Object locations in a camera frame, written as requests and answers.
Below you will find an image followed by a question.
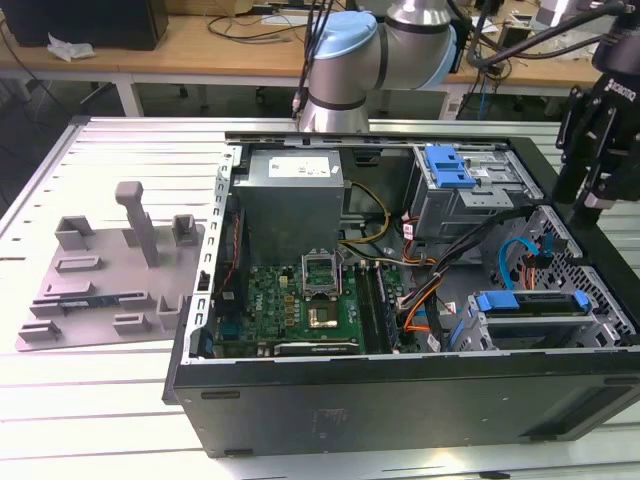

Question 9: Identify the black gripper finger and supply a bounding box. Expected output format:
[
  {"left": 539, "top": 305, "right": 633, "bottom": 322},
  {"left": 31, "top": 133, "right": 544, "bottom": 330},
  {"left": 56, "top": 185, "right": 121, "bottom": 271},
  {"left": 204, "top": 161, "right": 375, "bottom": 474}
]
[
  {"left": 552, "top": 85, "right": 592, "bottom": 204},
  {"left": 572, "top": 97, "right": 640, "bottom": 229}
]

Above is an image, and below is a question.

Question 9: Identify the orange disk power wire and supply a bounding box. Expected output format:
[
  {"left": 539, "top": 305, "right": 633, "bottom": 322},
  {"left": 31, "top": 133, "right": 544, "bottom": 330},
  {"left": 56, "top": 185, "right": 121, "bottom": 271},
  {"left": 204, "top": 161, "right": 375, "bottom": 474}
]
[{"left": 398, "top": 252, "right": 544, "bottom": 335}]

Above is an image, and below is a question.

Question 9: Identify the hard disk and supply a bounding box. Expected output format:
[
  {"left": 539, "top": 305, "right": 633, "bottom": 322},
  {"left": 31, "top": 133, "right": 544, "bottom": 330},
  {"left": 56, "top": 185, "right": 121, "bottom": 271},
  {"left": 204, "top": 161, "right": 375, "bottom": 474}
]
[{"left": 448, "top": 289, "right": 589, "bottom": 351}]

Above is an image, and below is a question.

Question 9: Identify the silver disk bay cage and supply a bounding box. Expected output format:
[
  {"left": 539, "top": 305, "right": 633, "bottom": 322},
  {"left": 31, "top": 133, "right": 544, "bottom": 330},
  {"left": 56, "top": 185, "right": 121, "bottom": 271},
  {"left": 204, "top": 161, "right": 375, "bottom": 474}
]
[{"left": 447, "top": 289, "right": 624, "bottom": 354}]

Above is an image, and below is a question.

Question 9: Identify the small black box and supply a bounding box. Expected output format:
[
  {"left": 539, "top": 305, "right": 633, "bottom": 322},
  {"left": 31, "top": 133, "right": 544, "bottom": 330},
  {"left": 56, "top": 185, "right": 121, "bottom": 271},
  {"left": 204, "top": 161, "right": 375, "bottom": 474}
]
[{"left": 498, "top": 22, "right": 532, "bottom": 52}]

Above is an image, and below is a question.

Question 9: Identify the blue drive latch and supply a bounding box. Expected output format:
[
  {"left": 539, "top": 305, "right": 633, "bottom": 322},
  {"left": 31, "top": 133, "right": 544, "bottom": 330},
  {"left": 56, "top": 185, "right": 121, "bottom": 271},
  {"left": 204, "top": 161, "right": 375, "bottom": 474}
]
[{"left": 424, "top": 144, "right": 476, "bottom": 190}]

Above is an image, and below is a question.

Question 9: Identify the silver optical drive cage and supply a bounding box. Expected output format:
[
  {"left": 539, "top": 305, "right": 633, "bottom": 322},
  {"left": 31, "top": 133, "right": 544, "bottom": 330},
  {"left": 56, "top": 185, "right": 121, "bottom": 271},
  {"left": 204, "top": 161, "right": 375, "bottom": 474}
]
[{"left": 407, "top": 144, "right": 544, "bottom": 241}]

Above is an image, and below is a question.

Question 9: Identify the black RAM slot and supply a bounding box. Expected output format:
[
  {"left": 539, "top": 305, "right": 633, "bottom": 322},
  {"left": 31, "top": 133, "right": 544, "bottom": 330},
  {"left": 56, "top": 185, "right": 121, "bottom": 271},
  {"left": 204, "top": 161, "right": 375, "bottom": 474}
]
[
  {"left": 355, "top": 263, "right": 377, "bottom": 354},
  {"left": 372, "top": 263, "right": 394, "bottom": 354},
  {"left": 363, "top": 263, "right": 385, "bottom": 354},
  {"left": 380, "top": 263, "right": 403, "bottom": 354}
]

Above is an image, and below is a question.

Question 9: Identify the metal socket cover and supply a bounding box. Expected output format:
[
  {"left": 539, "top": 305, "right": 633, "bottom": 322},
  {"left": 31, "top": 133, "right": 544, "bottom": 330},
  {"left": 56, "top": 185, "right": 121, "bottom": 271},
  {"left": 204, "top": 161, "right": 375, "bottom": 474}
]
[{"left": 299, "top": 248, "right": 344, "bottom": 301}]

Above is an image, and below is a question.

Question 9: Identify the grey power supply unit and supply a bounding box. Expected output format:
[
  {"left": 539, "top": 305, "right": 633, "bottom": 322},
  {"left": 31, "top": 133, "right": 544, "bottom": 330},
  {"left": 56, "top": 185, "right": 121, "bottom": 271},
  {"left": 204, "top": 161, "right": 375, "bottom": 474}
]
[{"left": 230, "top": 149, "right": 351, "bottom": 256}]

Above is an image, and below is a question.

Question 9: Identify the CPU socket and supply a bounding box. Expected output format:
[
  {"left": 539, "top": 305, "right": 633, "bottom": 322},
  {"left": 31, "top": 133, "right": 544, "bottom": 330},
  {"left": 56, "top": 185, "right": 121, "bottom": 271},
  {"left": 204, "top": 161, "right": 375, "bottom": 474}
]
[{"left": 305, "top": 299, "right": 337, "bottom": 331}]

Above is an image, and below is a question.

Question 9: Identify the black graphics card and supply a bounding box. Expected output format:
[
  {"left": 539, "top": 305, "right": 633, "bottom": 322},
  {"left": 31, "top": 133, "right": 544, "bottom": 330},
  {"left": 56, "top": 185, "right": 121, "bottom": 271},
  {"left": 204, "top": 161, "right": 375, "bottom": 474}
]
[{"left": 272, "top": 339, "right": 361, "bottom": 357}]

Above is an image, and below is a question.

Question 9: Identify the green motherboard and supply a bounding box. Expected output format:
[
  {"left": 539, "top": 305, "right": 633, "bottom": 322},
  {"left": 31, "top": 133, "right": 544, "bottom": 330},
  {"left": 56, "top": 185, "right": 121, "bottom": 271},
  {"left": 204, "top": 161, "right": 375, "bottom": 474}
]
[{"left": 214, "top": 262, "right": 404, "bottom": 359}]

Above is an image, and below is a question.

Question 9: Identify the black PC case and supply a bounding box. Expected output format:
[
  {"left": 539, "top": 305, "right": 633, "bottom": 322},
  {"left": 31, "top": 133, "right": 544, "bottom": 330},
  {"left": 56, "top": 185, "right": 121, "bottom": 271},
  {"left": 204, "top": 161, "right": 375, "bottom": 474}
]
[{"left": 162, "top": 130, "right": 640, "bottom": 459}]

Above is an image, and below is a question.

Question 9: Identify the wooden desk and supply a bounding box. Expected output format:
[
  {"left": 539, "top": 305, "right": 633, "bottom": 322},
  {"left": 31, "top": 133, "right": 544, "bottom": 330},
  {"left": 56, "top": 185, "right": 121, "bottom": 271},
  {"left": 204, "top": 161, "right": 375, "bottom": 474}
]
[{"left": 0, "top": 12, "right": 640, "bottom": 119}]

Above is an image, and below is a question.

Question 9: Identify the grey parts rack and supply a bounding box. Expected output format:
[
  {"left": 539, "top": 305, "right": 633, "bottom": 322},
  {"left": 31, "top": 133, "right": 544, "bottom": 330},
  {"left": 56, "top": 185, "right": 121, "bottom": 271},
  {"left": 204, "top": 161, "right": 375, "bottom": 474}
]
[{"left": 14, "top": 180, "right": 209, "bottom": 354}]

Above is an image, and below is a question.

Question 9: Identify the large black box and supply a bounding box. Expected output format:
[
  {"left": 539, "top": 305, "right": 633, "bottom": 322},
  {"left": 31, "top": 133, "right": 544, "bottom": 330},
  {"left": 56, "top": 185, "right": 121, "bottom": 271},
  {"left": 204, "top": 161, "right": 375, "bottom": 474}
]
[{"left": 0, "top": 0, "right": 170, "bottom": 52}]

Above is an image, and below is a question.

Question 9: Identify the white crumpled paper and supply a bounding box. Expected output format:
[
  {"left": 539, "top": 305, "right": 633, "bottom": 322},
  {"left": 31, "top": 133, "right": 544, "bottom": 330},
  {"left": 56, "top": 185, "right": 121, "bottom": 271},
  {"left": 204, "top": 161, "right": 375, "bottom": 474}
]
[{"left": 46, "top": 31, "right": 96, "bottom": 64}]

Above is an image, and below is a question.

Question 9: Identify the RAM stick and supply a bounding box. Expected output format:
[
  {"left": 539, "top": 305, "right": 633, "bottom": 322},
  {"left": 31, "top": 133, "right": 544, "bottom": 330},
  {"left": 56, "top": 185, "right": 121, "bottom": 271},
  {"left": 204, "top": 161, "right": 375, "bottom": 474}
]
[{"left": 58, "top": 295, "right": 122, "bottom": 309}]

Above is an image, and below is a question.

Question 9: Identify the black camera cable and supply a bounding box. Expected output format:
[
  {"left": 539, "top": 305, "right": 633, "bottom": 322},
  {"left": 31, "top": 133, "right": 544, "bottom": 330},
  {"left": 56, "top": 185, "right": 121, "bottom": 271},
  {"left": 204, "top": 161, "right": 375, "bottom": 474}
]
[{"left": 464, "top": 0, "right": 621, "bottom": 71}]

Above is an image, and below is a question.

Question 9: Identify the blue network cable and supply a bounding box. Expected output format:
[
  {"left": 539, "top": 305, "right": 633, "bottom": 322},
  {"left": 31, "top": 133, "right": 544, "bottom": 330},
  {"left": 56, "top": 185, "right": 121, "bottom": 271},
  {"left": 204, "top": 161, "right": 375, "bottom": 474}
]
[{"left": 477, "top": 74, "right": 491, "bottom": 121}]

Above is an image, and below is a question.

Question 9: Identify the black cable bundle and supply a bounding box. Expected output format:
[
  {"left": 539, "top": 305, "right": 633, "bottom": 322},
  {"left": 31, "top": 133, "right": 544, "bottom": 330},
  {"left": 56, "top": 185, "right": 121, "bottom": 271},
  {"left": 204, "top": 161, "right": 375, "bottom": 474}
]
[{"left": 397, "top": 204, "right": 539, "bottom": 314}]

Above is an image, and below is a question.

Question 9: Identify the multicolour supply wire bundle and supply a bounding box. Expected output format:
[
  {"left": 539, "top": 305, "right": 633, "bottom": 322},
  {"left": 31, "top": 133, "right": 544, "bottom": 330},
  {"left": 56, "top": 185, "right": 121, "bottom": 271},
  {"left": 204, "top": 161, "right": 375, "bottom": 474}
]
[{"left": 344, "top": 244, "right": 439, "bottom": 269}]

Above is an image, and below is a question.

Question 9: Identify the yellow black power cable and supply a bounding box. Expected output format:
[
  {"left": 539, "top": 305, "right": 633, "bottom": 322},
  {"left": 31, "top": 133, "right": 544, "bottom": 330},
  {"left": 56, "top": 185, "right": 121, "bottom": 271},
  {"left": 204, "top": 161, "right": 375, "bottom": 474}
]
[{"left": 339, "top": 180, "right": 392, "bottom": 249}]

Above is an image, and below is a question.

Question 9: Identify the black data wire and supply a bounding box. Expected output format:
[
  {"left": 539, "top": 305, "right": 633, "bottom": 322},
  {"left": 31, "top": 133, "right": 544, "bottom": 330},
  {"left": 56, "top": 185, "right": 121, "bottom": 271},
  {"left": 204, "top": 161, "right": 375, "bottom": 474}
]
[{"left": 424, "top": 292, "right": 447, "bottom": 354}]

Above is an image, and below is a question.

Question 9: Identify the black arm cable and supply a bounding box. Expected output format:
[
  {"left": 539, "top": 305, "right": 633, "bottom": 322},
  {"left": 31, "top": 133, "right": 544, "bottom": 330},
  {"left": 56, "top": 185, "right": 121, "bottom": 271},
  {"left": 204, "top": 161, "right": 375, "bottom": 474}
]
[{"left": 291, "top": 0, "right": 334, "bottom": 121}]

